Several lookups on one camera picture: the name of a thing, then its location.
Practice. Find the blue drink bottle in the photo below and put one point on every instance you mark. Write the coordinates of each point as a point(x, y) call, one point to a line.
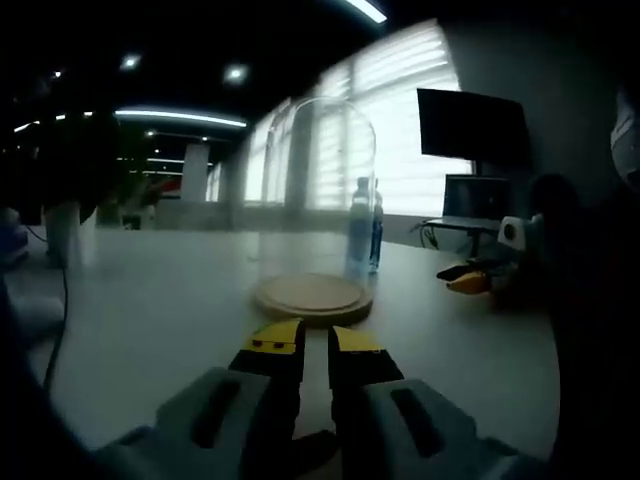
point(359, 235)

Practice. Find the black monitor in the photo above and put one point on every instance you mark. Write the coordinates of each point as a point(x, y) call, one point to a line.
point(472, 125)

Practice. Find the dark laptop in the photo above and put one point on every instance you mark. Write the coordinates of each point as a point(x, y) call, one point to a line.
point(477, 197)

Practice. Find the round wooden base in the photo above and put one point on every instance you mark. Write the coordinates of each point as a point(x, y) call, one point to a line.
point(310, 295)

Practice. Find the white square column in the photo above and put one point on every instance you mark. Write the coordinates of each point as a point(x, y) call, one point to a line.
point(195, 172)

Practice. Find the clear glass dome cover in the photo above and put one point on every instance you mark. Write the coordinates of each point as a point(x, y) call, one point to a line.
point(320, 200)

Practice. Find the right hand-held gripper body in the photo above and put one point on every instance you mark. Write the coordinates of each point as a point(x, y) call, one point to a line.
point(512, 232)

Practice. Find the small office desk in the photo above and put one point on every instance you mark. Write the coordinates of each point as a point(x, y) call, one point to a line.
point(465, 224)

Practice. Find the long curved ceiling light strip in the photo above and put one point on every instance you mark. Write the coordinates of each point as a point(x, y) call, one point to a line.
point(367, 10)

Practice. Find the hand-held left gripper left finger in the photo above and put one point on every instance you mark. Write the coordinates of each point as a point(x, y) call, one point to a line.
point(200, 415)

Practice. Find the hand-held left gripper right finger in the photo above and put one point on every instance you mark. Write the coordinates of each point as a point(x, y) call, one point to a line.
point(450, 440)

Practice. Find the white worn device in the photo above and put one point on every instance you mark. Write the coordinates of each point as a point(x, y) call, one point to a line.
point(625, 145)

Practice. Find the window with white blinds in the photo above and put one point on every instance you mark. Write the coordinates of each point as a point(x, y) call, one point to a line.
point(400, 100)

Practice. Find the straight ceiling light strip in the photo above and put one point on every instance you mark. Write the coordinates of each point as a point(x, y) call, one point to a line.
point(180, 116)

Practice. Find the group of round ceiling spotlights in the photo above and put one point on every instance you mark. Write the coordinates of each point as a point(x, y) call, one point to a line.
point(235, 73)

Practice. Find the person's right hand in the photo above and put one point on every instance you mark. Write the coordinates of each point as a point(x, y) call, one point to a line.
point(525, 285)

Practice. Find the green potted plant white pot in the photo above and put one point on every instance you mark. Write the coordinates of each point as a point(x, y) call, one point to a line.
point(80, 165)

